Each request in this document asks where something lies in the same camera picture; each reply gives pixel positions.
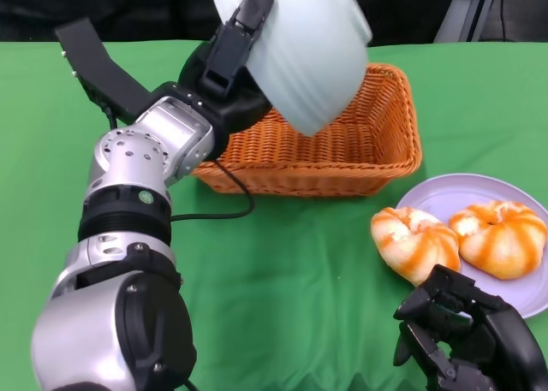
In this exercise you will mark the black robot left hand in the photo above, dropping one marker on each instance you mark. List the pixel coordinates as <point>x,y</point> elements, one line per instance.
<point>227,74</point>

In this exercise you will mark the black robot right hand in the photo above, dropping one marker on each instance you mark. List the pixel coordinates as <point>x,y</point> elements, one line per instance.
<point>501,344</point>

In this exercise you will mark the grey ceramic bowl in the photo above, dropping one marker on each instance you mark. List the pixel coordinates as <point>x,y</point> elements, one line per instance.
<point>308,57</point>

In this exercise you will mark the round pumpkin-shaped bread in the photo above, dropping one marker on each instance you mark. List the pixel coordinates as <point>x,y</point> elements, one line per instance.
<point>501,241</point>

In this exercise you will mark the long golden bread loaf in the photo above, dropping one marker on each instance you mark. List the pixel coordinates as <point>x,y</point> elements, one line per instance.
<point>411,241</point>

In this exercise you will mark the lavender plate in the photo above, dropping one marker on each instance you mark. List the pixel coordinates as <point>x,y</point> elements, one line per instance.
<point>514,297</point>

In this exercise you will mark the orange wicker basket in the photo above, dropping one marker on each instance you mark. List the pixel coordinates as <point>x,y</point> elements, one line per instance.
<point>342,151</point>

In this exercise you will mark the black backdrop cloth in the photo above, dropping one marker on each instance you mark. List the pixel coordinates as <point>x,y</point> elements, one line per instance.
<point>128,6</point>

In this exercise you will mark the green tablecloth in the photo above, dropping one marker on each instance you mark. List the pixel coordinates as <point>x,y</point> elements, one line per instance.
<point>299,280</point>

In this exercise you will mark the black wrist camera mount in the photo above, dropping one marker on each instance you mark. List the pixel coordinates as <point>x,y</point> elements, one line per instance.
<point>98,70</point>

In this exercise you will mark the grey metal frame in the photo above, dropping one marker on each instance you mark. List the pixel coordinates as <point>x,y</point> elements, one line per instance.
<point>454,19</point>

